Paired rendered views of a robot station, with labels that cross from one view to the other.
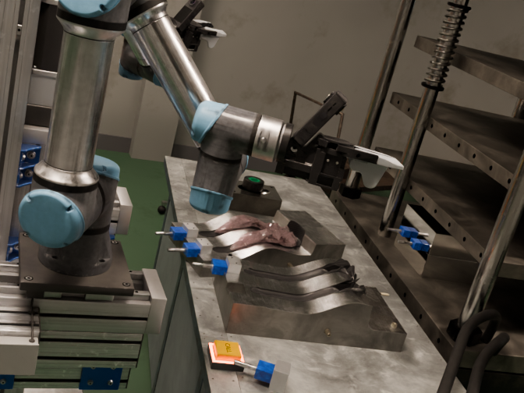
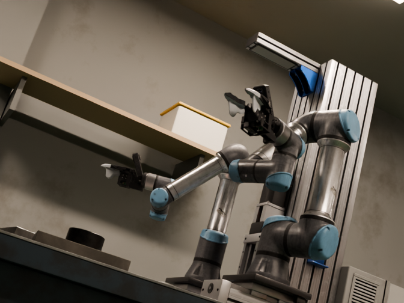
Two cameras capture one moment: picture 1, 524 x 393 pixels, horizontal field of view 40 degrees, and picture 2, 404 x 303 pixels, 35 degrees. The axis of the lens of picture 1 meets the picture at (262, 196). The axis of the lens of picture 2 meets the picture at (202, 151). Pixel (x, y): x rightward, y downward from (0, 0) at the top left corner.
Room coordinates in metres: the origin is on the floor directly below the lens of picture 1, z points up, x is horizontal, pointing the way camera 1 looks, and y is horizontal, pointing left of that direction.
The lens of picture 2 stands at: (3.96, 0.27, 0.67)
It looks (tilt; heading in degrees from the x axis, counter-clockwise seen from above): 19 degrees up; 181
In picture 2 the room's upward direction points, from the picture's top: 16 degrees clockwise
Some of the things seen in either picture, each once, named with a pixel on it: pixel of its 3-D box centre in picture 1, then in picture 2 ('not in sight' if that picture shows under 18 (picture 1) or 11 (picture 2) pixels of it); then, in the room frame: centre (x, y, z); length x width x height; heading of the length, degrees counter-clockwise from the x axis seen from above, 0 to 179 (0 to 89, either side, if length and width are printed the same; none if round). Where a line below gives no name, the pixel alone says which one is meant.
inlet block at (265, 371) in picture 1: (260, 369); not in sight; (1.45, -0.10, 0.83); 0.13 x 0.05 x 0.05; 84
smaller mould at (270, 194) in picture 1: (251, 197); (74, 264); (2.58, 0.04, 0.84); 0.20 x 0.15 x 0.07; 106
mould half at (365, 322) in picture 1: (310, 296); not in sight; (1.81, -0.20, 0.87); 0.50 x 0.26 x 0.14; 106
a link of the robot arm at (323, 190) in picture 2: not in sight; (324, 181); (1.89, 0.64, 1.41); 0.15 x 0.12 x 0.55; 49
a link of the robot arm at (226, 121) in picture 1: (225, 129); (166, 187); (1.20, 0.09, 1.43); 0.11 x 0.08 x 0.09; 87
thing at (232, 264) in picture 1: (215, 267); not in sight; (1.79, 0.08, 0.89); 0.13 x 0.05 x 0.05; 106
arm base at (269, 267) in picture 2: not in sight; (269, 270); (1.80, 0.54, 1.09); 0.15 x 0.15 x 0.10
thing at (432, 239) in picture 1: (472, 248); not in sight; (2.55, -0.82, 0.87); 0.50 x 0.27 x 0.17; 106
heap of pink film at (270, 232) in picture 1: (260, 230); not in sight; (2.12, -0.02, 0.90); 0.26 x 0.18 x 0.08; 123
